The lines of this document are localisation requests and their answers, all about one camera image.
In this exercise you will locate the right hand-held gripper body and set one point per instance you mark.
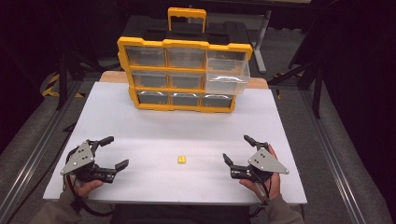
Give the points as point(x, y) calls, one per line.
point(265, 163)

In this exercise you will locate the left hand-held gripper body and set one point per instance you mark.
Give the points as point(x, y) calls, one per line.
point(81, 157)

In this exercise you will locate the small yellow plastic block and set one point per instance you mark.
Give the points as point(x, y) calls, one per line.
point(181, 159)

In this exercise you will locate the clear plastic drawer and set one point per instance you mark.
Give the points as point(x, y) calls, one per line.
point(229, 79)

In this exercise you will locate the yellow and black storage organizer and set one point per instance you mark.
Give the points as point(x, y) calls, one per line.
point(146, 69)

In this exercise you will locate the person's right hand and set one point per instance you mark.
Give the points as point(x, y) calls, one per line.
point(272, 186)

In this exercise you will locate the person's left hand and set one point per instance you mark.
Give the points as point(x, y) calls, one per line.
point(87, 187)

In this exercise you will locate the person's dark lap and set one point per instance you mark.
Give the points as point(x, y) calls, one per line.
point(180, 214)

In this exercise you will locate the black metal stand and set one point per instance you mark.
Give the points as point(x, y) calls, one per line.
point(63, 81)
point(317, 90)

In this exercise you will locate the yellow and black hazard tape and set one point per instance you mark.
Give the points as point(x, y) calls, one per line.
point(51, 87)

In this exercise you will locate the set of clear drawers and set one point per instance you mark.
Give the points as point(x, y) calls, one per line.
point(183, 80)

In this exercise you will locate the grey metal desk leg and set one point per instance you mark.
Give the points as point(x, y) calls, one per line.
point(260, 46)

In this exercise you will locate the aluminium floor rail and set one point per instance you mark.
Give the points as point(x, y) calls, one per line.
point(34, 149)
point(337, 161)

